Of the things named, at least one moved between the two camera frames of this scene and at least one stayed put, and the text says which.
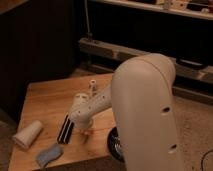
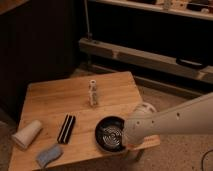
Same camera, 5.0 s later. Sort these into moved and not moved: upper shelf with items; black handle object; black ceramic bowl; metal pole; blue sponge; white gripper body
Moved: white gripper body; black ceramic bowl
Not moved: metal pole; black handle object; upper shelf with items; blue sponge
